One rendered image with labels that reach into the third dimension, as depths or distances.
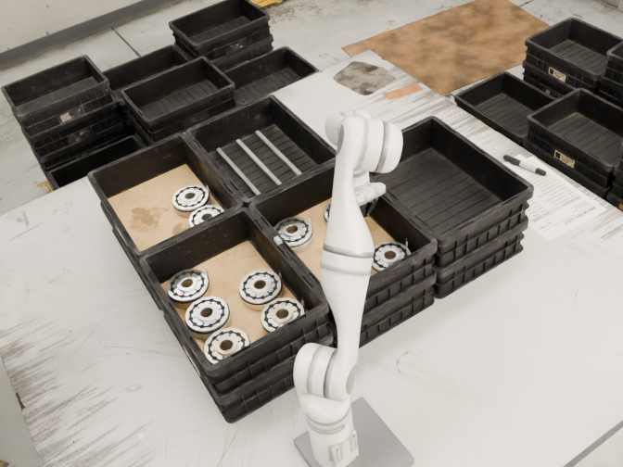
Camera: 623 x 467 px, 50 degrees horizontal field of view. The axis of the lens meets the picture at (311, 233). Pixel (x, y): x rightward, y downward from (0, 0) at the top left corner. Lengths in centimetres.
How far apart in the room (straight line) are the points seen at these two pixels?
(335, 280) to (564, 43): 240
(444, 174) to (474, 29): 242
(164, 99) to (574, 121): 169
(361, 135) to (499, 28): 315
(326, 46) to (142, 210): 244
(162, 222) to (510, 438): 104
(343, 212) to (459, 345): 62
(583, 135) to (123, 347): 189
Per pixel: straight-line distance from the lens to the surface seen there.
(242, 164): 201
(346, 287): 118
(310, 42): 424
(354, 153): 116
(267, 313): 156
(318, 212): 181
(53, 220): 225
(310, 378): 123
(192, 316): 160
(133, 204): 198
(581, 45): 339
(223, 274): 170
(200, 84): 307
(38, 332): 195
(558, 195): 206
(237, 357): 142
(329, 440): 139
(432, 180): 189
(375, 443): 151
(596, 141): 282
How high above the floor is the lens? 207
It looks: 45 degrees down
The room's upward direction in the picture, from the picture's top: 9 degrees counter-clockwise
